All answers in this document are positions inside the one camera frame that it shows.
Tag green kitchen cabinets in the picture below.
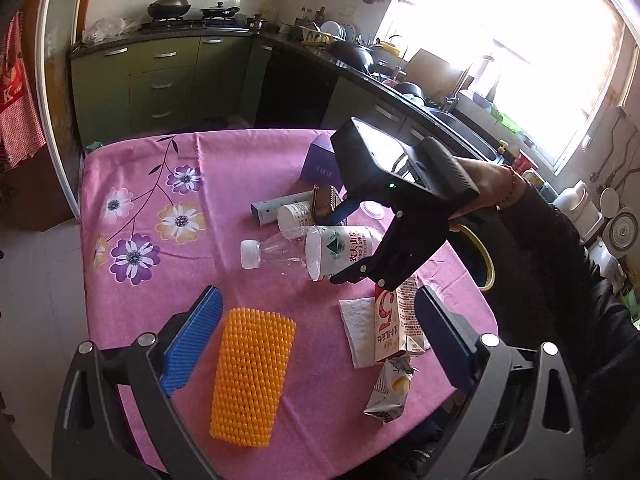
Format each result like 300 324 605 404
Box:
70 27 257 147

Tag crumpled snack wrapper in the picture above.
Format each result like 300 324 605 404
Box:
363 355 416 425

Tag grey dotted paper tube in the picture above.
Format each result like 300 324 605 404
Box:
251 191 313 224

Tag brown ribbed plastic tray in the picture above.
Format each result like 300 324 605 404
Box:
311 185 342 224

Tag pink floral tablecloth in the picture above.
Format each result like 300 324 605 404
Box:
80 129 501 476

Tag black wok on counter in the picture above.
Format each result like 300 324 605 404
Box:
327 40 376 74

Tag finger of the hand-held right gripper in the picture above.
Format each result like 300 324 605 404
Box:
320 194 362 227
330 209 452 286

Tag person's right forearm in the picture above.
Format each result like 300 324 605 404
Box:
492 180 640 411

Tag white plastic bag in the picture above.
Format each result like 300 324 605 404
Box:
82 16 142 44

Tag dark counter cabinets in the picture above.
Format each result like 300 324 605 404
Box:
240 39 501 161

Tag black frying pan with lid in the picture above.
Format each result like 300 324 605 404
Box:
199 2 241 21

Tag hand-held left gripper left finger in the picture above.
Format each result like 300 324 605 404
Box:
52 285 223 480

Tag white plastic jug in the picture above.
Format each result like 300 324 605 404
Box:
552 180 607 242

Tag white paper napkin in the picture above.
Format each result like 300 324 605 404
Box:
340 297 382 369

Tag small white printed cup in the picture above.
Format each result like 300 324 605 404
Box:
277 201 317 234

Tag clear plastic water bottle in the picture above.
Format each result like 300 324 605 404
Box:
304 224 385 282

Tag person's right hand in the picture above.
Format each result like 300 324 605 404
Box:
448 157 526 222

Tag red and white milk carton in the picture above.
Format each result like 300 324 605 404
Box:
372 275 431 364

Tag clear plastic bottle white cap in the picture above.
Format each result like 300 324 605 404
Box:
240 224 321 281

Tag purple cardboard box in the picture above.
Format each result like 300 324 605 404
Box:
300 134 347 187

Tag orange foam fruit net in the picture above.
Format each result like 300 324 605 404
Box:
209 307 297 447

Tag dish rack with plates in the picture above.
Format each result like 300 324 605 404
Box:
299 20 359 45

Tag black wok with lid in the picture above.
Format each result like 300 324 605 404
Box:
147 0 192 21

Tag red checked apron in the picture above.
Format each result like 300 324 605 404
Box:
0 12 47 170

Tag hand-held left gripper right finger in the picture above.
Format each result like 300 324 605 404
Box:
414 285 586 480

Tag metal sink faucet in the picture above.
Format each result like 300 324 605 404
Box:
444 55 497 112

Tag trash bin with yellow rim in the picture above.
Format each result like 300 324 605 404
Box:
449 222 497 292

